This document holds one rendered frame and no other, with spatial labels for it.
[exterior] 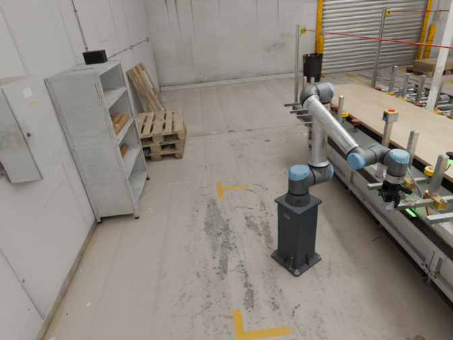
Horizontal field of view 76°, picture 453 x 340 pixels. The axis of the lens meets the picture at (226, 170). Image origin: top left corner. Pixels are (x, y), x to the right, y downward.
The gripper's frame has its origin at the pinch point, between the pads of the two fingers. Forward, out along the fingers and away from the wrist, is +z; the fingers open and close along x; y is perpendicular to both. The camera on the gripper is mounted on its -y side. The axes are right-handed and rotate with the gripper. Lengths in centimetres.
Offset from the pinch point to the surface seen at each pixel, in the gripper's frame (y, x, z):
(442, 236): -24.3, 13.1, 12.6
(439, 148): -67, -52, -8
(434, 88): -122, -135, -27
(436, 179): -25.1, -2.6, -15.6
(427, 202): -20.2, 1.4, -3.0
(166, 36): 181, -775, -66
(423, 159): -46, -39, -7
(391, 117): -26, -52, -36
